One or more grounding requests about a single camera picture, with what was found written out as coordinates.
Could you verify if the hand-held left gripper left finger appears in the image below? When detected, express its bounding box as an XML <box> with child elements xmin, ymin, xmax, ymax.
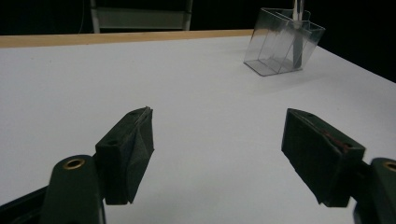
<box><xmin>94</xmin><ymin>106</ymin><xmax>155</xmax><ymax>205</ymax></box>

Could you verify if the black makeup brush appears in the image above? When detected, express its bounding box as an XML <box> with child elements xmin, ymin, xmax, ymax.
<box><xmin>291</xmin><ymin>0</ymin><xmax>305</xmax><ymax>70</ymax></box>

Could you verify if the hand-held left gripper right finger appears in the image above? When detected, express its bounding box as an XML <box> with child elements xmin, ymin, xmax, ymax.
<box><xmin>281</xmin><ymin>107</ymin><xmax>366</xmax><ymax>208</ymax></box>

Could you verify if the clear plastic organizer box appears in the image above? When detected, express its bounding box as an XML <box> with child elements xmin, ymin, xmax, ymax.
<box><xmin>243</xmin><ymin>7</ymin><xmax>326</xmax><ymax>77</ymax></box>

